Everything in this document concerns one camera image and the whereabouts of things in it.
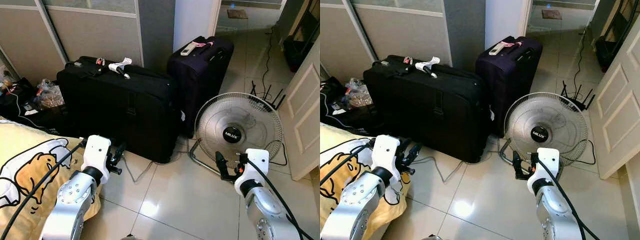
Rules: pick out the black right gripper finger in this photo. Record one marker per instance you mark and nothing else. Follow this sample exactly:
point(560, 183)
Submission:
point(222, 162)
point(517, 161)

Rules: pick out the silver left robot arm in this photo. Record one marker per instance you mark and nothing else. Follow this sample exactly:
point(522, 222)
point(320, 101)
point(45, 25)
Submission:
point(357, 200)
point(70, 200)

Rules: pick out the white floor fan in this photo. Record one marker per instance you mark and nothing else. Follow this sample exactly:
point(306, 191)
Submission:
point(540, 135)
point(232, 135)

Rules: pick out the large black suitcase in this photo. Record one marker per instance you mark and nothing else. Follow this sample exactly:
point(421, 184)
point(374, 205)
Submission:
point(430, 110)
point(120, 110)

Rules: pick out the clear plastic bag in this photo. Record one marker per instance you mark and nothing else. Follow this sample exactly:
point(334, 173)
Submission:
point(50, 95)
point(359, 95)

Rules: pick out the black router with antennas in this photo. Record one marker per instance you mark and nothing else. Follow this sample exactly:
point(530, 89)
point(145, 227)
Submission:
point(580, 105)
point(272, 104)

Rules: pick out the yellow cartoon print blanket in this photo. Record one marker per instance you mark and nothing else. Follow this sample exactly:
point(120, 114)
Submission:
point(332, 180)
point(30, 165)

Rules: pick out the dark purple suitcase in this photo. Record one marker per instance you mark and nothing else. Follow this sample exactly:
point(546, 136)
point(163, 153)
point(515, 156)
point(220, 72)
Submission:
point(200, 80)
point(510, 80)

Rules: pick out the black soft bag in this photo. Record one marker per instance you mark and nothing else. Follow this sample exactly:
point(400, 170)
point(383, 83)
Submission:
point(15, 107)
point(332, 107)

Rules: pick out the white paper luggage tag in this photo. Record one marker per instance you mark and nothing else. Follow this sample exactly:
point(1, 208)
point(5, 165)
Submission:
point(427, 64)
point(120, 65)

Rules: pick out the white panel door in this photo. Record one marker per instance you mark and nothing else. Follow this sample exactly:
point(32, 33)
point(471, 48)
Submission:
point(617, 100)
point(302, 110)

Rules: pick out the small red white tag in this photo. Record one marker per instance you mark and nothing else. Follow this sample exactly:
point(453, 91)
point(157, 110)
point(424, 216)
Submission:
point(408, 60)
point(100, 61)

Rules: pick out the white rectangular luggage tag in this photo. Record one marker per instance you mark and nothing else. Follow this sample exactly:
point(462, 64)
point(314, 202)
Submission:
point(190, 49)
point(497, 48)

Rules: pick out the pink luggage tag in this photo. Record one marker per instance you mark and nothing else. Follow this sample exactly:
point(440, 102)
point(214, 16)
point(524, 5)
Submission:
point(205, 45)
point(514, 45)

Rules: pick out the beige sliding wardrobe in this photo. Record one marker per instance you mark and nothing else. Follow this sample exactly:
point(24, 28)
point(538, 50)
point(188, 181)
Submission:
point(90, 35)
point(400, 35)

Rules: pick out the black hallway cabinet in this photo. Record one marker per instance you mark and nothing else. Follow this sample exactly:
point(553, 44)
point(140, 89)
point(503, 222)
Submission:
point(300, 50)
point(612, 50)

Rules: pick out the brown floor mat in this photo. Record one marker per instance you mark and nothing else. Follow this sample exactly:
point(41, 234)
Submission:
point(237, 14)
point(552, 14)

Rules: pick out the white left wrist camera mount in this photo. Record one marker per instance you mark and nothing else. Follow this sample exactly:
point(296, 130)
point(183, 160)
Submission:
point(96, 150)
point(386, 150)

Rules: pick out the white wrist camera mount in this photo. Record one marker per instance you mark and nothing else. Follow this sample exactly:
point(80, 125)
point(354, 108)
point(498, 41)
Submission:
point(386, 150)
point(547, 165)
point(256, 165)
point(96, 150)

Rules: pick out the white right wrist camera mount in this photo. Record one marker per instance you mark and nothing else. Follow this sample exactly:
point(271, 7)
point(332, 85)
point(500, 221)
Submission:
point(256, 165)
point(547, 165)

